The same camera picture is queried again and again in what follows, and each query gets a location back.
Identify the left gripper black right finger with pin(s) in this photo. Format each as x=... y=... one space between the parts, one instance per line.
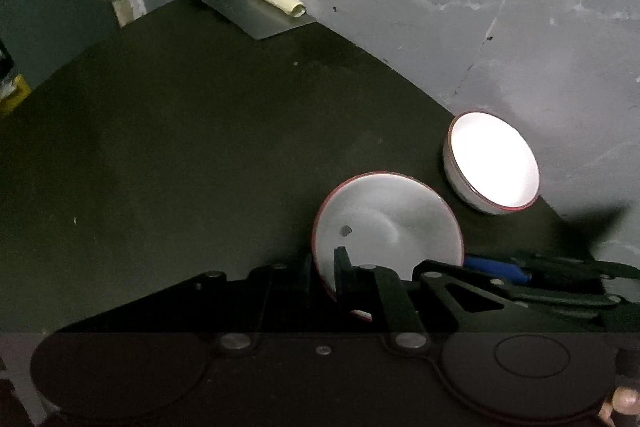
x=380 y=292

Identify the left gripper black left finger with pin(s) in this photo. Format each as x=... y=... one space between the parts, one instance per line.
x=271 y=300

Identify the white ceramic bowl red rim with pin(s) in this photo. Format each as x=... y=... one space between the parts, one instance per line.
x=388 y=219

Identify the person's right hand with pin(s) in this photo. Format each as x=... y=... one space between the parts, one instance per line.
x=625 y=402

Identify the yellow box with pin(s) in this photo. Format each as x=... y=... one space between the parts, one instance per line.
x=13 y=93

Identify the dark grey cabinet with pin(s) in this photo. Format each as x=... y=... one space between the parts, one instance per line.
x=44 y=35

